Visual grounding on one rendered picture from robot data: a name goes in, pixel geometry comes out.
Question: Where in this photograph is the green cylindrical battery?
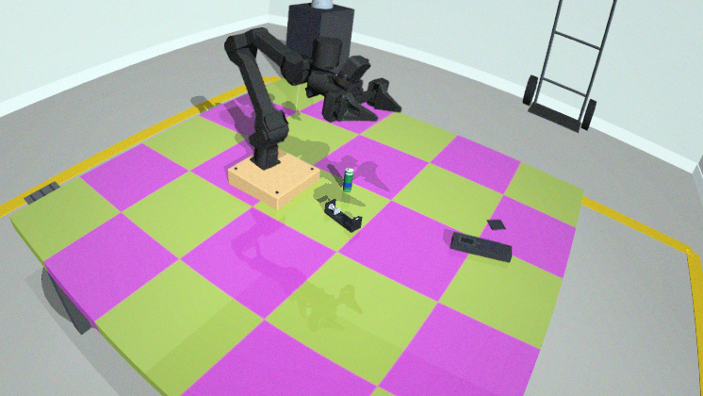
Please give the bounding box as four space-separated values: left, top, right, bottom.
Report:
343 168 353 192

